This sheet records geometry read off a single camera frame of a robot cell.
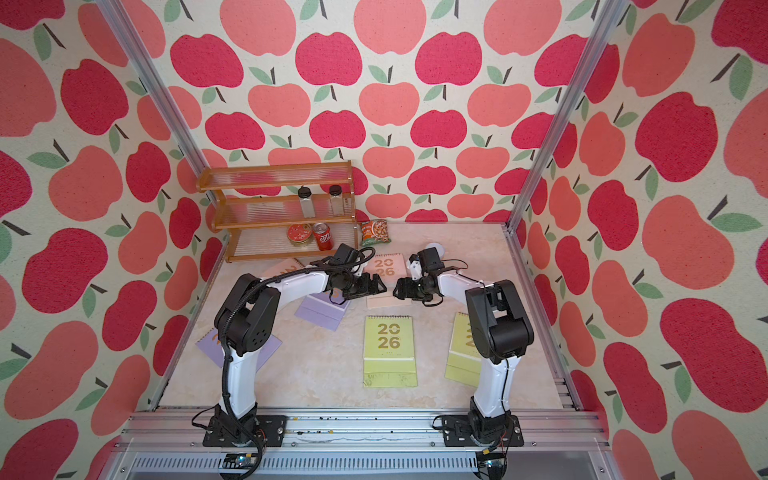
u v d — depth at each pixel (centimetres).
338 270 77
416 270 92
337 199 98
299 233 113
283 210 118
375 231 116
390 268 105
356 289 88
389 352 86
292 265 107
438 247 111
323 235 104
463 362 86
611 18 69
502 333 51
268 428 75
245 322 54
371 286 89
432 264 82
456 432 73
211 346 89
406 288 88
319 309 96
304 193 96
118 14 70
